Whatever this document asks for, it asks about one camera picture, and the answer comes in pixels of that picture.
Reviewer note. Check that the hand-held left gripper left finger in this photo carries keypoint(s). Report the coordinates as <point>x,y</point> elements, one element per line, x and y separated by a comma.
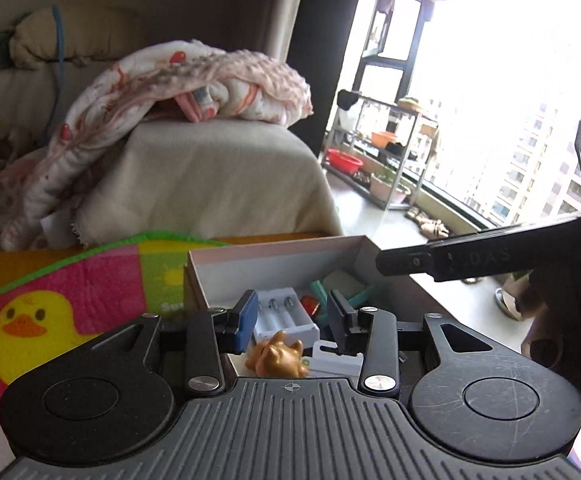
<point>245,317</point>

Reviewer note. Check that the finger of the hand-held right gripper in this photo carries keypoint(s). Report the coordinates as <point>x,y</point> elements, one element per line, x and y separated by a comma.
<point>470,257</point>

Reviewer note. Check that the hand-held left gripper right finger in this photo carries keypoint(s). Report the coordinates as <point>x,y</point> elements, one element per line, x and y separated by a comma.
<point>338,320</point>

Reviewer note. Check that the red lighter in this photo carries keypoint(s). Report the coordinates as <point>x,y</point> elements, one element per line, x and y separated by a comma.
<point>310,306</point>

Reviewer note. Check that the cream lotion tube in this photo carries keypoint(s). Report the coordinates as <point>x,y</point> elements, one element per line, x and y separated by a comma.
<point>343,284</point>

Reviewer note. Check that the green plastic tool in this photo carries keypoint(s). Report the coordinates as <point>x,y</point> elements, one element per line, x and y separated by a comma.
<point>365,296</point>

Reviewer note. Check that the white battery charger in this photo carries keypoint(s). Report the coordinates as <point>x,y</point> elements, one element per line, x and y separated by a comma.
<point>285,317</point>

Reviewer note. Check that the white small carton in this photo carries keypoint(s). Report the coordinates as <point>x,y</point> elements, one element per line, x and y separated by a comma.
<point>333,360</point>

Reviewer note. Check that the golden figurine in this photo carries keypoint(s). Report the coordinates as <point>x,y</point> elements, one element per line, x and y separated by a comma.
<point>278,357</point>

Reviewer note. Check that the pink cardboard box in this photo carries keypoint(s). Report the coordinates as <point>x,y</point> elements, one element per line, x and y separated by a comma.
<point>270,270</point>

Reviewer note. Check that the person's right hand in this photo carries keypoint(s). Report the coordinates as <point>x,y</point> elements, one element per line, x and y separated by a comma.
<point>540,355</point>

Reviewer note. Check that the pair of slippers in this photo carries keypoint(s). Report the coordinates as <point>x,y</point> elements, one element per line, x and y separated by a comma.
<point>430,222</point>

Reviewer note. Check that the potted plant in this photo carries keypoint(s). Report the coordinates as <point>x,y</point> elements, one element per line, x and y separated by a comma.
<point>388,185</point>

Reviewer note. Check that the metal balcony rack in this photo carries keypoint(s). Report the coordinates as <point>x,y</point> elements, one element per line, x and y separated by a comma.
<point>400,160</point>

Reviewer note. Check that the beige cloth cover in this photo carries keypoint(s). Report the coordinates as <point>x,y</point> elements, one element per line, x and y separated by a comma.
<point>210,180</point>

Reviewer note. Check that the orange basin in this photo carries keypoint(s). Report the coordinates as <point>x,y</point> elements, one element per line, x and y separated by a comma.
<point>384,139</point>

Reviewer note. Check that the red basin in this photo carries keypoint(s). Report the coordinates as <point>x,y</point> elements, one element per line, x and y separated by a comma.
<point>345,161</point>

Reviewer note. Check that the colourful cartoon mat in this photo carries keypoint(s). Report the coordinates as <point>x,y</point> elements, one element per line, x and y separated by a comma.
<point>70,280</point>

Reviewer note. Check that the floral pink blanket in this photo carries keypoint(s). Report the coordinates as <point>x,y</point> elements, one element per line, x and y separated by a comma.
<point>135,90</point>

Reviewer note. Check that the beige pillow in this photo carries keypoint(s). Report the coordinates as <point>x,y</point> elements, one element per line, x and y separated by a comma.
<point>85,35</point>

